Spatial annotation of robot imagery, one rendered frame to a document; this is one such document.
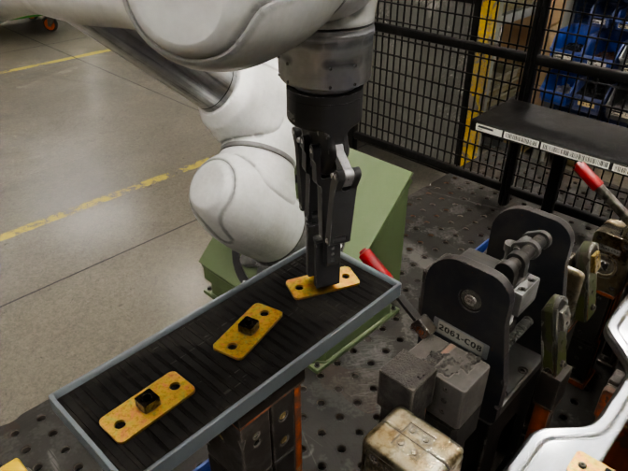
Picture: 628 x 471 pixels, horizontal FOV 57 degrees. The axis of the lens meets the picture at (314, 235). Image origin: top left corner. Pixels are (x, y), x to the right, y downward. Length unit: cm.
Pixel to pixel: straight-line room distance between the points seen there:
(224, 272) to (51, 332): 136
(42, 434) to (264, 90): 75
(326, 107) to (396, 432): 34
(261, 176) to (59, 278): 192
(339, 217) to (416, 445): 25
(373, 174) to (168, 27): 91
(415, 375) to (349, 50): 36
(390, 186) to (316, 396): 44
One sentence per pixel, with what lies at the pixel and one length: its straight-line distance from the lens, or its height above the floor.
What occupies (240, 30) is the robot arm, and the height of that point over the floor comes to 151.
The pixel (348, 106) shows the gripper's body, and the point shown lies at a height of 139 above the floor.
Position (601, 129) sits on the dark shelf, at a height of 103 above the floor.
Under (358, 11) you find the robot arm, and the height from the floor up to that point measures 148.
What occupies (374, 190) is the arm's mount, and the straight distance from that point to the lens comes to 119.
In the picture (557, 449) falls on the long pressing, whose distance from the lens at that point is 78.
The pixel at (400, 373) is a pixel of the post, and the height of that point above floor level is 110.
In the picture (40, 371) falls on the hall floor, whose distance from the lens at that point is 242.
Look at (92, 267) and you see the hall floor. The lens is 289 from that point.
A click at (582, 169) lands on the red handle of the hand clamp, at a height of 114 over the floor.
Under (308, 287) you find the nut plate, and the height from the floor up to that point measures 116.
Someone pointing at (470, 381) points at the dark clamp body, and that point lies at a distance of 72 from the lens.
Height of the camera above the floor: 158
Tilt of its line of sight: 33 degrees down
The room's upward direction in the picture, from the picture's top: straight up
